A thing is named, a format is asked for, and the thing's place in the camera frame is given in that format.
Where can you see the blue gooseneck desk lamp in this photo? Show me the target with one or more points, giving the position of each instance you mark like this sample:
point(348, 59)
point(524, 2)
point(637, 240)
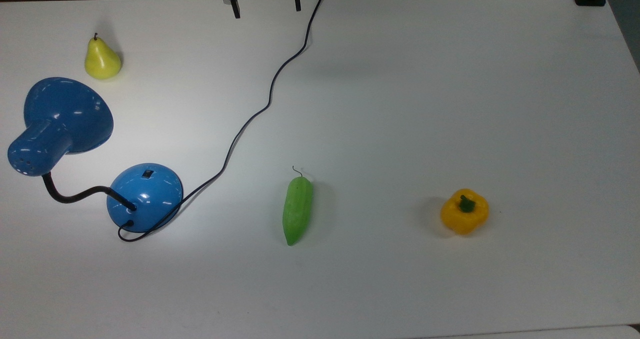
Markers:
point(65, 114)

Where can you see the yellow-green toy pear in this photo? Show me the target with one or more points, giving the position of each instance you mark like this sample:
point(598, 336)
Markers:
point(102, 61)

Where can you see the green toy cucumber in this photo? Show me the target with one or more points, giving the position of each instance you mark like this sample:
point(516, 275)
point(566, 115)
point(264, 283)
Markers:
point(297, 211)

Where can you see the yellow toy bell pepper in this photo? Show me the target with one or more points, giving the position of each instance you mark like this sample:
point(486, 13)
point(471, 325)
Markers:
point(465, 214)

